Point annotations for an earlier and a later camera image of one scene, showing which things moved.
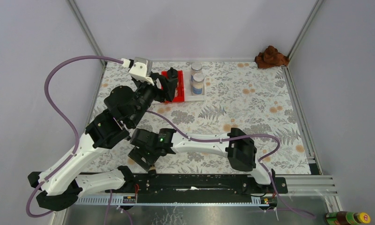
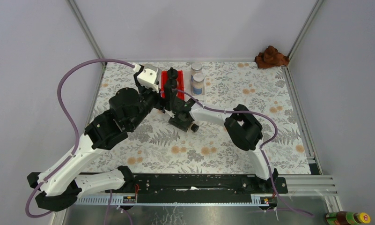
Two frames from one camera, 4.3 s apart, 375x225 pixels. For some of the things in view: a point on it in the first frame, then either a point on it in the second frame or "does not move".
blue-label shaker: (197, 86) does not move
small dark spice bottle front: (152, 172) -> (194, 127)
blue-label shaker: (196, 67) does not move
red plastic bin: (180, 94) does not move
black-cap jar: (172, 73) does not move
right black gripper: (137, 153) -> (173, 121)
